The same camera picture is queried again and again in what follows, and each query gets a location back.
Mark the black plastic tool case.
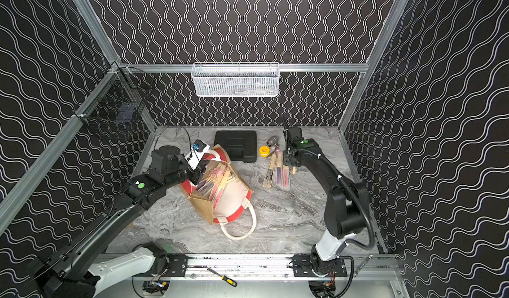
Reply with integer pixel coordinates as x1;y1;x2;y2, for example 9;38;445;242
214;131;257;163

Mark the aluminium frame corner post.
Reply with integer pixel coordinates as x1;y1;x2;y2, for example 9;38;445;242
338;0;409;135

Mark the red jute tote bag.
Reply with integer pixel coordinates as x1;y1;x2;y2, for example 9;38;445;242
180;144;257;241

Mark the yellow thread seal tape spool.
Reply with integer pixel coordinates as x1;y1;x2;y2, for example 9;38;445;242
258;146;271;158

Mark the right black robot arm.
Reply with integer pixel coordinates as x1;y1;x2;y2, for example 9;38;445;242
283;125;376;275

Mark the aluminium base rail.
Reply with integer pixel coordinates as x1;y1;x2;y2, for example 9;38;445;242
134;254;399;283

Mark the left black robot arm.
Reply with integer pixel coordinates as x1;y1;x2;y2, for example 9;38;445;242
30;140;210;297

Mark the yellow black handled screwdriver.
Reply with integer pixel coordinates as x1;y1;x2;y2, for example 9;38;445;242
207;268;238;287

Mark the steel ball valve brown handle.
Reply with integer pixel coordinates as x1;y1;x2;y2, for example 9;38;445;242
266;135;279;156

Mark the bamboo fan pink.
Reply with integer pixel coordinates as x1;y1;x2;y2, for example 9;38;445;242
282;166;290;189

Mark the bamboo fan purple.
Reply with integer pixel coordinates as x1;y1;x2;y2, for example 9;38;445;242
275;152;283;187

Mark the white wire mesh basket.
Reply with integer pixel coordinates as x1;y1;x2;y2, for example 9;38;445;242
191;62;280;97

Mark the folding fans bundle in bag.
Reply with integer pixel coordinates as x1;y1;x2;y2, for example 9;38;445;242
191;163;236;209

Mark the bamboo fan floral white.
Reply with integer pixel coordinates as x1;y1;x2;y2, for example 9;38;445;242
262;154;277;189

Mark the black wire mesh basket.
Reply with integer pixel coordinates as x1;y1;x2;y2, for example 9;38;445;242
75;67;156;140

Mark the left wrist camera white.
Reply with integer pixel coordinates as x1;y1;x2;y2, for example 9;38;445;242
185;139;210;170

